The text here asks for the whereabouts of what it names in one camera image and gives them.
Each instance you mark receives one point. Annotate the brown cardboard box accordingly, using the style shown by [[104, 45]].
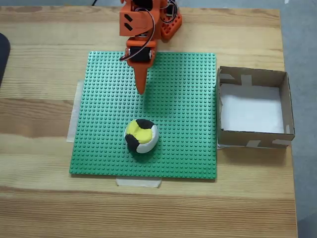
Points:
[[235, 138]]

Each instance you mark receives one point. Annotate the green studded baseplate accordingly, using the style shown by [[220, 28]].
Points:
[[111, 124]]

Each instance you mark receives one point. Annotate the yellow black white soft ball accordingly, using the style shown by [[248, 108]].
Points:
[[142, 134]]

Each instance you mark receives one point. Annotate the long masking tape strip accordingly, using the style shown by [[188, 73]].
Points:
[[73, 124]]

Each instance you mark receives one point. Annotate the short masking tape strip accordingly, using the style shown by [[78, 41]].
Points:
[[138, 183]]

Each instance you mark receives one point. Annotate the black flat object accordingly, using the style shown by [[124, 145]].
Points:
[[3, 54]]

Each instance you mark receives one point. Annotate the white paper box lining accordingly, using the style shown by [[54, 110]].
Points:
[[252, 111]]

